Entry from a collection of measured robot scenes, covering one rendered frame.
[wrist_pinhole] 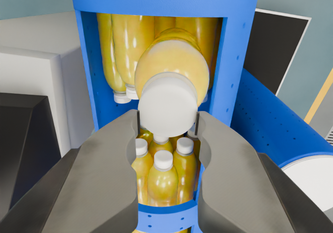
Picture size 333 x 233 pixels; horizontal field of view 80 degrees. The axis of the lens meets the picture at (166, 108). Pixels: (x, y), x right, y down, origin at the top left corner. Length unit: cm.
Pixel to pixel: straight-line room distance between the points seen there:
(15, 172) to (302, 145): 71
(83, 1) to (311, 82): 181
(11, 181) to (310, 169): 72
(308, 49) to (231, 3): 157
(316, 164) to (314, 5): 123
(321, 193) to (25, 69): 86
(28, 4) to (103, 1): 147
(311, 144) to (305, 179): 11
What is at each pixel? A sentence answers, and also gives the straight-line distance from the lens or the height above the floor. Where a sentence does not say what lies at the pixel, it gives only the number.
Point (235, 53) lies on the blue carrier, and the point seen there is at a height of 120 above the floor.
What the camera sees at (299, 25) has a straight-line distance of 156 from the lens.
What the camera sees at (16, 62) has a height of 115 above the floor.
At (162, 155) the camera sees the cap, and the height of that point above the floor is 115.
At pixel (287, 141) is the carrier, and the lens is 77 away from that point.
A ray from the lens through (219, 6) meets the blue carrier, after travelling 26.
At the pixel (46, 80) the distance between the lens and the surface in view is 40.
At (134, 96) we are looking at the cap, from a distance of 38.
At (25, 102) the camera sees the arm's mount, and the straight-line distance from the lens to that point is 40.
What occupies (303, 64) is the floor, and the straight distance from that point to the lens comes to 184.
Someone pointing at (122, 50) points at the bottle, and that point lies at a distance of 34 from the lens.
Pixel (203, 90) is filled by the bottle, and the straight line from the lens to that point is 16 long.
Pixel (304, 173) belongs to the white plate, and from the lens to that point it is 75.
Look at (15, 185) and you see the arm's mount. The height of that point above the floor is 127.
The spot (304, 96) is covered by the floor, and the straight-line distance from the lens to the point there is 197.
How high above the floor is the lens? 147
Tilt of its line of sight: 61 degrees down
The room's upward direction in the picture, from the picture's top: 180 degrees clockwise
